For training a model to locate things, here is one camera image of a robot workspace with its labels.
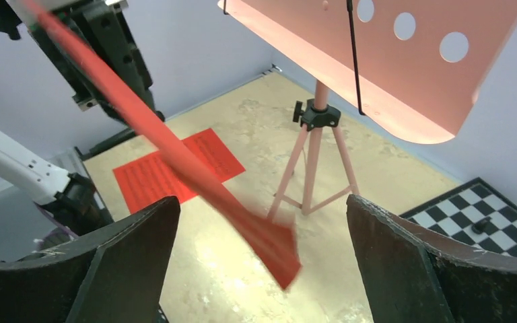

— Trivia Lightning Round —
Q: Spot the black chess piece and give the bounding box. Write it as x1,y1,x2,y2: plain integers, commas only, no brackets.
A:
471,216,491,234

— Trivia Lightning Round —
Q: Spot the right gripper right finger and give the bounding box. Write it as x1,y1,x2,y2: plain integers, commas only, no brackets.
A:
347,194,517,322

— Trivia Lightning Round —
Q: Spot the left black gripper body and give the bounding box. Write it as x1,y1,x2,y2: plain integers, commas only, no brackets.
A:
29,1,166,123

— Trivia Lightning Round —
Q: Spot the black microphone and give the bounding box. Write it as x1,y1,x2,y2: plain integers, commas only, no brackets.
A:
74,128,137,161

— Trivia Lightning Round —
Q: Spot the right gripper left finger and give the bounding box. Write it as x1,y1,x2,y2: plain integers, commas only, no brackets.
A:
0,196,180,322

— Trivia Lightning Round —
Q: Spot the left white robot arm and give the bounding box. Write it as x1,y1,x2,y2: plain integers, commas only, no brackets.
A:
0,1,155,236

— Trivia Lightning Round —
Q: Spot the black white checkerboard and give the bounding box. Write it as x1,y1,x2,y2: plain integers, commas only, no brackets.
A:
401,178,517,258

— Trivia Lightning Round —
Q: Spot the pink tripod music stand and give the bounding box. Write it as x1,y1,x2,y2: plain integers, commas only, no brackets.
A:
217,1,517,218

